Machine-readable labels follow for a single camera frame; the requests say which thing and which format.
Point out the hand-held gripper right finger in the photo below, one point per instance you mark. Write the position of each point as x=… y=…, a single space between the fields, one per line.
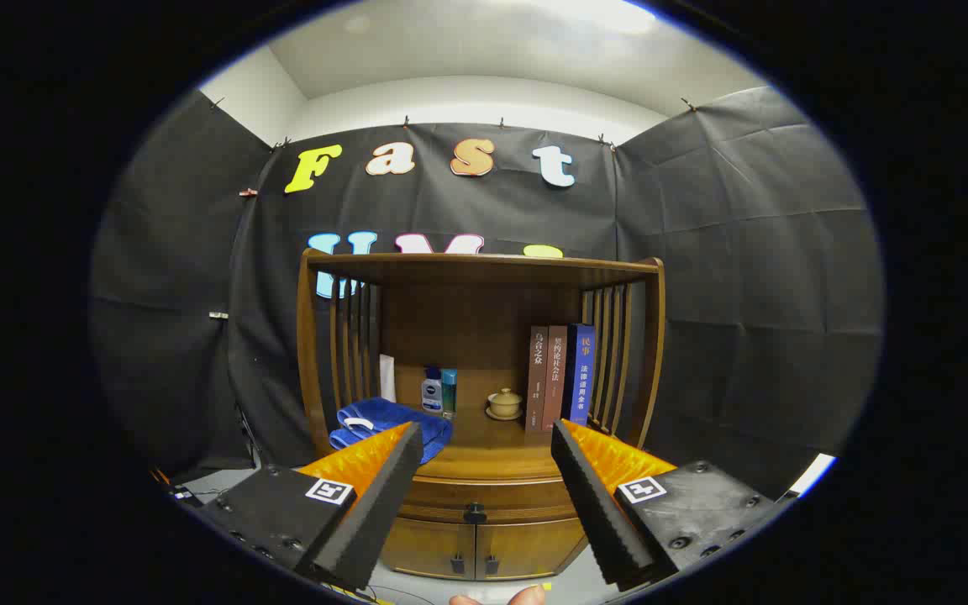
x=597 y=504

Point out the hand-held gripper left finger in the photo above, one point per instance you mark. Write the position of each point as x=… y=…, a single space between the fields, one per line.
x=375 y=504

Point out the wooden cabinet door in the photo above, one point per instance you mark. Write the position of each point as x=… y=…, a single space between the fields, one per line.
x=425 y=546
x=534 y=546

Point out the wooden countertop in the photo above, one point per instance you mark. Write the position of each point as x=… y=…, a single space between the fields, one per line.
x=484 y=445

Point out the wooden cabinet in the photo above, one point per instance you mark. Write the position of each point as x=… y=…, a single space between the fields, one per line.
x=467 y=336

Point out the blue towel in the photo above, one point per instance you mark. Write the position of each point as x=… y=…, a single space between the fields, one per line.
x=434 y=433

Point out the white bottle with blue cap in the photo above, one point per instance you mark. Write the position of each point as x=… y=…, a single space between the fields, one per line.
x=432 y=395

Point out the white tube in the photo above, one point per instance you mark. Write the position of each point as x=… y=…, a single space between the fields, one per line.
x=387 y=378

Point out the blue book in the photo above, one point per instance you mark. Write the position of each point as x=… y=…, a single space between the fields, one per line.
x=582 y=378

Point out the brown book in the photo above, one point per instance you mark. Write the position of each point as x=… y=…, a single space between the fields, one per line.
x=556 y=378
x=536 y=378

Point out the clear teal bottle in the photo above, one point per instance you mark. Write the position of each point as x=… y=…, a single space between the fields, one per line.
x=449 y=391

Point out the beige lidded tea cup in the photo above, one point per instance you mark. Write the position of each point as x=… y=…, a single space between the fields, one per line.
x=505 y=405

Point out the grey floor device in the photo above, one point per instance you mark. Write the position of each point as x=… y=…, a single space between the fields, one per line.
x=186 y=494

